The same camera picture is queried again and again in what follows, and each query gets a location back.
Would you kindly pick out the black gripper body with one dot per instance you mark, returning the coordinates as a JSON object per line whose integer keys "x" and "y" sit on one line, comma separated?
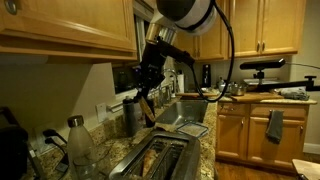
{"x": 149, "y": 71}

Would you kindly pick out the clear blue-rimmed container lid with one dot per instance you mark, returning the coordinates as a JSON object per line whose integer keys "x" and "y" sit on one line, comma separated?
{"x": 193, "y": 129}

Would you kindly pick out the dark grey sports bottle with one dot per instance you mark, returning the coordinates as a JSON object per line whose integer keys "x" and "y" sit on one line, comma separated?
{"x": 131, "y": 122}

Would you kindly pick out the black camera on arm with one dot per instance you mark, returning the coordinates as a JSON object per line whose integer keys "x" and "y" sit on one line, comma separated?
{"x": 265, "y": 64}

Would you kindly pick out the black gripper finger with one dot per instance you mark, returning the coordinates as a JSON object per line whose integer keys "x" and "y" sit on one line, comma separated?
{"x": 151, "y": 94}
{"x": 140, "y": 93}

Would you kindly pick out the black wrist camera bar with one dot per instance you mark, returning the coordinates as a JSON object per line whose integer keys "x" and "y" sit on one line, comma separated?
{"x": 167, "y": 49}

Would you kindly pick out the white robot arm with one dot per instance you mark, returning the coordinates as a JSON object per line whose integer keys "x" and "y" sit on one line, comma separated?
{"x": 191, "y": 16}

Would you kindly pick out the grey hanging dish towel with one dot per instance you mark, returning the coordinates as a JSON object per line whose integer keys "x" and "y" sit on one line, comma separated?
{"x": 275, "y": 125}

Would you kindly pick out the white wall power outlet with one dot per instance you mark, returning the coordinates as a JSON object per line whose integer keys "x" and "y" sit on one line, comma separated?
{"x": 101, "y": 112}

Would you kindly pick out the toasted bread slice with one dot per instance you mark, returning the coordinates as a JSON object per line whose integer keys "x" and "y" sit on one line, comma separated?
{"x": 149, "y": 158}

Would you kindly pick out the steel pot on counter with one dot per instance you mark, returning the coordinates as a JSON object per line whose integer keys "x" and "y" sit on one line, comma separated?
{"x": 238, "y": 89}

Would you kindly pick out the wooden board by sink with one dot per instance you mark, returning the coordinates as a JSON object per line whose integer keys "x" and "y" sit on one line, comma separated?
{"x": 254, "y": 97}

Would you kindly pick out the lower wooden base cabinet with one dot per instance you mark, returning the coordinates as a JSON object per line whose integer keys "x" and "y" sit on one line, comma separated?
{"x": 241, "y": 134}

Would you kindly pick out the stainless steel two-slot toaster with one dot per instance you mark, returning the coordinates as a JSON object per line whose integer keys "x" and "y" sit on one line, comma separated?
{"x": 178, "y": 158}

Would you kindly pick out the black coffee maker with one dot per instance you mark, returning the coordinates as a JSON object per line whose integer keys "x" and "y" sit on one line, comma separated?
{"x": 15, "y": 150}

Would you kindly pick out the stainless steel kitchen sink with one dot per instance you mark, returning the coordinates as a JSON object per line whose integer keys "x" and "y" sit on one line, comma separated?
{"x": 183, "y": 111}

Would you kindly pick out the upper wooden wall cabinet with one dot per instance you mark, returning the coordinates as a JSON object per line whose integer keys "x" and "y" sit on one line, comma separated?
{"x": 102, "y": 30}

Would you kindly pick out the upper corner wooden cabinets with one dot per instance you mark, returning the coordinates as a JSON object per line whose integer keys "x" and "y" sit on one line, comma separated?
{"x": 260, "y": 27}

